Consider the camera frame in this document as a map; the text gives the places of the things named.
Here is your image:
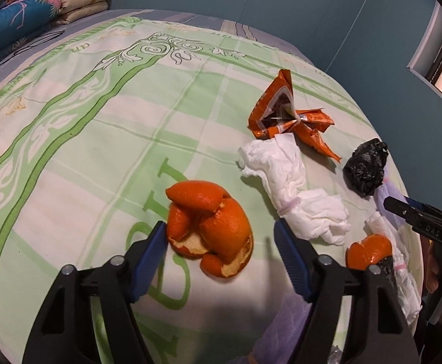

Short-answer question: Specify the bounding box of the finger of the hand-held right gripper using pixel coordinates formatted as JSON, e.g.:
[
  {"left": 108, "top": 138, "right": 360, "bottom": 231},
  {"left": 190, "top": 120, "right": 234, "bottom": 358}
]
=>
[{"left": 383, "top": 196, "right": 442, "bottom": 241}]

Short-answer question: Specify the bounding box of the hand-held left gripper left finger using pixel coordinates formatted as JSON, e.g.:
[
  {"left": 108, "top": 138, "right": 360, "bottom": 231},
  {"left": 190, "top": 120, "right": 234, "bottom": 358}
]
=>
[{"left": 23, "top": 220, "right": 168, "bottom": 364}]

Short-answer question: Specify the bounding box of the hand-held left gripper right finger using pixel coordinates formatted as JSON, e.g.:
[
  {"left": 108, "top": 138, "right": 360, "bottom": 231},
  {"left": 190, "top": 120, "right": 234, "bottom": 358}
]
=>
[{"left": 274, "top": 218, "right": 420, "bottom": 364}]

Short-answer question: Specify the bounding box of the large orange peel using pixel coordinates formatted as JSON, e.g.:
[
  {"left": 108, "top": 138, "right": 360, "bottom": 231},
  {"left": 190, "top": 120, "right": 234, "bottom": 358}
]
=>
[{"left": 167, "top": 179, "right": 254, "bottom": 278}]

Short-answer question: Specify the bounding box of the black plastic bag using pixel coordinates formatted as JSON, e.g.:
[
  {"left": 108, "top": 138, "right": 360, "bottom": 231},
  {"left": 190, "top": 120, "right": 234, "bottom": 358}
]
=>
[{"left": 343, "top": 139, "right": 390, "bottom": 198}]

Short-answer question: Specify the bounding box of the white tissue bundle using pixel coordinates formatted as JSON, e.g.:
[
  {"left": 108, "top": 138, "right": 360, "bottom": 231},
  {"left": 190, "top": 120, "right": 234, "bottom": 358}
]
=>
[{"left": 238, "top": 133, "right": 351, "bottom": 246}]

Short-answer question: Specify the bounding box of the light purple plastic bundle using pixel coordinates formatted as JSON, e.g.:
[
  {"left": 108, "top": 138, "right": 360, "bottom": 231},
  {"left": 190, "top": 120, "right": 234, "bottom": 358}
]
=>
[{"left": 373, "top": 174, "right": 404, "bottom": 228}]

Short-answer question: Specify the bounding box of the small orange peel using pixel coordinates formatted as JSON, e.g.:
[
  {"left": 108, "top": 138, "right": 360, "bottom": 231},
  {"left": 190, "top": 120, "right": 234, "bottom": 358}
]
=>
[{"left": 346, "top": 234, "right": 393, "bottom": 271}]

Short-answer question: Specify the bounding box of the light purple plastic bag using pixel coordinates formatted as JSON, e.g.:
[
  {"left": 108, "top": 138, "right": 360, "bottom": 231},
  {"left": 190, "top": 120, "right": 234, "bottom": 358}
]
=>
[{"left": 244, "top": 294, "right": 313, "bottom": 364}]

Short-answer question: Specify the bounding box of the white plastic bag bundle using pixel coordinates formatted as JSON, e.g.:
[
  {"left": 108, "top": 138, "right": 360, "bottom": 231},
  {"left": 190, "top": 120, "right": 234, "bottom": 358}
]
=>
[{"left": 364, "top": 211, "right": 423, "bottom": 325}]

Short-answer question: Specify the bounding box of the green printed bedspread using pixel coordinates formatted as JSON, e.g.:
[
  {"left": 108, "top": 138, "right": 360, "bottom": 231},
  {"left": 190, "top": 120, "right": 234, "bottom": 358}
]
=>
[{"left": 0, "top": 9, "right": 426, "bottom": 364}]

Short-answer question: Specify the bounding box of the orange snack wrapper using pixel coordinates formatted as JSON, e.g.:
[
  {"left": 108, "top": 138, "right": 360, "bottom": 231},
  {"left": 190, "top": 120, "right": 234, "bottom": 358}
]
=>
[{"left": 248, "top": 69, "right": 342, "bottom": 161}]

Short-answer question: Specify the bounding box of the beige folded quilt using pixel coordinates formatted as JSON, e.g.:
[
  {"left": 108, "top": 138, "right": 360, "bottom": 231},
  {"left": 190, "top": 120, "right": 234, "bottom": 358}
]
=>
[{"left": 56, "top": 0, "right": 112, "bottom": 23}]

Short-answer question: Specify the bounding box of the blue floral pillow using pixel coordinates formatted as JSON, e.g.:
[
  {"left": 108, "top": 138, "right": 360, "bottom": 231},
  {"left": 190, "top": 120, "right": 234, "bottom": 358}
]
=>
[{"left": 0, "top": 0, "right": 68, "bottom": 61}]

